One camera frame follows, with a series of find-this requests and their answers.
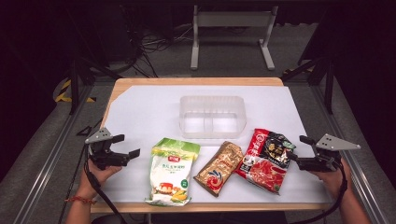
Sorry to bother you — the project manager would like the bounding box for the black tripod stand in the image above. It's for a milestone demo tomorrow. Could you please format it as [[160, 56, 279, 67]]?
[[66, 55, 122, 115], [281, 55, 337, 115]]

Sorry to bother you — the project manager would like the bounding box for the red and black food packet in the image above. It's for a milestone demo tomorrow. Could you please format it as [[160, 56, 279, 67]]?
[[233, 128, 297, 195]]

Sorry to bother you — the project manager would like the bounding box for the red string bracelet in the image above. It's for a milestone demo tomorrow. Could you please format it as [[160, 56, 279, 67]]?
[[64, 195, 97, 205]]

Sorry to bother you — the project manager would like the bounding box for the person's right hand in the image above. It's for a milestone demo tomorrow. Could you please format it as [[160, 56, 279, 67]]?
[[311, 160, 353, 200]]

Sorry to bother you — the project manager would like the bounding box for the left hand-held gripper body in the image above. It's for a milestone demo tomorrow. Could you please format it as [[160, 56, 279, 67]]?
[[84, 127, 132, 171]]

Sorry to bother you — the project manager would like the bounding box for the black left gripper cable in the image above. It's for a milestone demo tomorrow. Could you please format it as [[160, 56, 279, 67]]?
[[83, 144, 129, 224]]

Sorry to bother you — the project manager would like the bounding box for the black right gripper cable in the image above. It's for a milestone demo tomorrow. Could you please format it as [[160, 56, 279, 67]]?
[[289, 162, 348, 224]]

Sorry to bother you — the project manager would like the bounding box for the wooden table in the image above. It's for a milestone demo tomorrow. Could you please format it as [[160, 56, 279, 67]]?
[[91, 77, 332, 214]]

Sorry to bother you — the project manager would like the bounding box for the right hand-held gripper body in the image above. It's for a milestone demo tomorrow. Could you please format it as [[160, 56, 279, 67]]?
[[297, 133, 361, 173]]

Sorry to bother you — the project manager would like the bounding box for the gold and brown food packet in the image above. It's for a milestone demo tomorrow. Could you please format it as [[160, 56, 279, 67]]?
[[193, 141, 245, 198]]

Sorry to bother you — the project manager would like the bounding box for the aluminium rail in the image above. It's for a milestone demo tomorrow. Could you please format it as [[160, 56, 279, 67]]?
[[13, 83, 94, 224], [311, 83, 390, 224]]

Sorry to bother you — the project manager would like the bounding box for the grey metal stand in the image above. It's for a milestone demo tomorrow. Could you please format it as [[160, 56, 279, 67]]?
[[190, 4, 279, 71]]

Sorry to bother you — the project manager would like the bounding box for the person's left hand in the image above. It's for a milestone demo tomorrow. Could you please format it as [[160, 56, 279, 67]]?
[[78, 159, 123, 200]]

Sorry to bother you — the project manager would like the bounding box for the bundle of floor cables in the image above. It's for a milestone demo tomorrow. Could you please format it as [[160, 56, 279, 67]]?
[[124, 18, 194, 78]]

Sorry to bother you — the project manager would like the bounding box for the clear plastic container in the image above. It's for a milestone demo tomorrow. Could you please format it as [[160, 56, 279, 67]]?
[[178, 95, 248, 140]]

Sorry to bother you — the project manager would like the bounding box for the green and white food packet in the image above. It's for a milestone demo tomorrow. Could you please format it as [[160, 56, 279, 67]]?
[[145, 137, 201, 207]]

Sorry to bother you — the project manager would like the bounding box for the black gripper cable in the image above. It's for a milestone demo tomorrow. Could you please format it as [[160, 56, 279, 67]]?
[[83, 144, 129, 224], [289, 162, 348, 224]]

